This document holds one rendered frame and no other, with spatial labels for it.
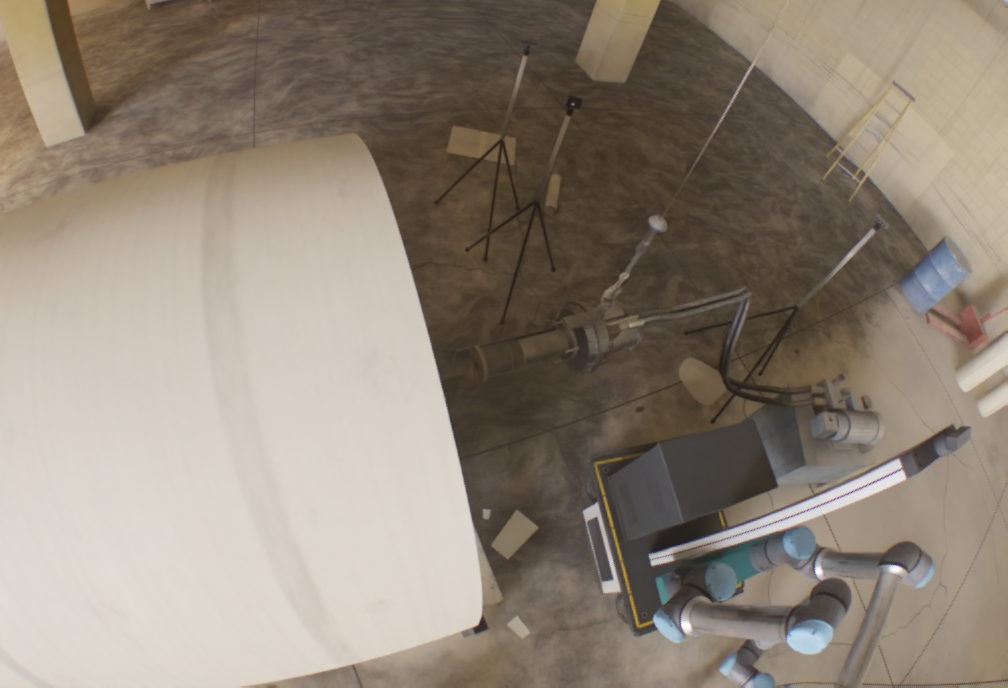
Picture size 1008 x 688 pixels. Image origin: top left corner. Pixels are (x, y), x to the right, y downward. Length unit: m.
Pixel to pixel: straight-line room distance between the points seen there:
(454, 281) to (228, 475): 2.46
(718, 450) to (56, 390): 2.15
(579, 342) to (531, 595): 1.34
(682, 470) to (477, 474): 1.10
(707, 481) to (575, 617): 1.03
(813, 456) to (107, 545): 3.05
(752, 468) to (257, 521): 1.90
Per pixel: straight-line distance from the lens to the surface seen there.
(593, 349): 1.81
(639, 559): 2.40
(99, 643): 1.21
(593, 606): 2.64
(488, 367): 1.70
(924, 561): 1.88
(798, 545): 2.18
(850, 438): 3.08
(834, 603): 1.45
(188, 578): 0.97
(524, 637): 2.52
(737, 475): 2.14
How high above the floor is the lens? 2.43
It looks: 53 degrees down
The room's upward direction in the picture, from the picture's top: 21 degrees clockwise
